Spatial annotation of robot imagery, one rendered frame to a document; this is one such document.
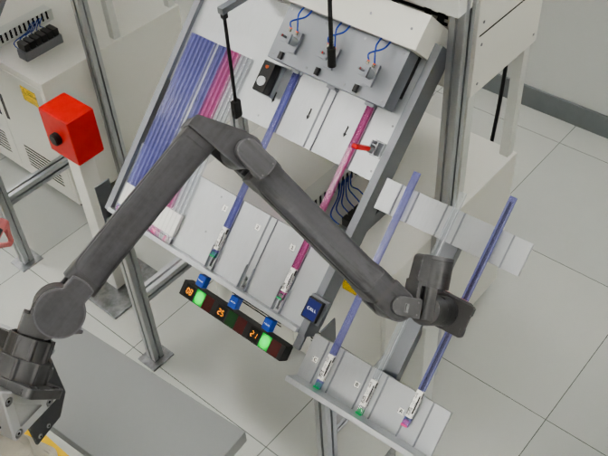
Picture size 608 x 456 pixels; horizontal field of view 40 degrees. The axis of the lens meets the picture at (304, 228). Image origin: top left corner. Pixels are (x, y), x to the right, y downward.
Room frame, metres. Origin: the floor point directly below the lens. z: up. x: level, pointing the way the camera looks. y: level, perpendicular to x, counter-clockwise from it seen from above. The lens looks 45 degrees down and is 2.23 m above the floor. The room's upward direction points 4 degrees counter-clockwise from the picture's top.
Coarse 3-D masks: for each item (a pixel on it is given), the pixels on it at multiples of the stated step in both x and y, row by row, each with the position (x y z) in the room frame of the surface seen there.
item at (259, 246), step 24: (120, 192) 1.68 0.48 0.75; (216, 192) 1.55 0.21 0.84; (192, 216) 1.53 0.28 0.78; (216, 216) 1.50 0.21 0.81; (240, 216) 1.47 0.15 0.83; (264, 216) 1.45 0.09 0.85; (192, 240) 1.49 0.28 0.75; (216, 240) 1.46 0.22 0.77; (240, 240) 1.43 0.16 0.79; (264, 240) 1.40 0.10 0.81; (288, 240) 1.38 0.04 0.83; (216, 264) 1.41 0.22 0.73; (240, 264) 1.38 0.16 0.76; (264, 264) 1.36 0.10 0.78; (288, 264) 1.33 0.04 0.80; (312, 264) 1.31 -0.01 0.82; (240, 288) 1.34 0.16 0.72; (264, 288) 1.31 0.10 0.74; (312, 288) 1.27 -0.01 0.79; (288, 312) 1.24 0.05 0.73
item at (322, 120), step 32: (224, 0) 1.93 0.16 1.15; (256, 0) 1.88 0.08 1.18; (192, 32) 1.91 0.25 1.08; (256, 32) 1.82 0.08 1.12; (256, 64) 1.75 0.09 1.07; (256, 96) 1.69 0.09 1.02; (320, 96) 1.61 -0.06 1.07; (352, 96) 1.57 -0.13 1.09; (288, 128) 1.58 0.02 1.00; (320, 128) 1.55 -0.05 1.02; (352, 128) 1.51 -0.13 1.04; (384, 128) 1.47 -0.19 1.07; (352, 160) 1.45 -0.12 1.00
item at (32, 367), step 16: (16, 336) 0.81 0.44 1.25; (0, 352) 0.79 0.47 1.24; (16, 352) 0.79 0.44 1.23; (32, 352) 0.79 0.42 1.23; (48, 352) 0.80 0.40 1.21; (0, 368) 0.77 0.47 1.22; (16, 368) 0.76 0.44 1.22; (32, 368) 0.77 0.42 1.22; (48, 368) 0.78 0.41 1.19; (0, 384) 0.75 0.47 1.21; (16, 384) 0.74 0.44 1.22; (32, 384) 0.75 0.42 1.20; (48, 384) 0.78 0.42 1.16
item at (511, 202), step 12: (504, 216) 1.16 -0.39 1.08; (492, 240) 1.13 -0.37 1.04; (480, 264) 1.11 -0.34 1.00; (468, 288) 1.08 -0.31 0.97; (468, 300) 1.06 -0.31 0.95; (444, 336) 1.02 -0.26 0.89; (444, 348) 1.00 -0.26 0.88; (432, 360) 0.99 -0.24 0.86; (432, 372) 0.97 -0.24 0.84; (420, 384) 0.96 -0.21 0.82; (408, 420) 0.91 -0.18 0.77
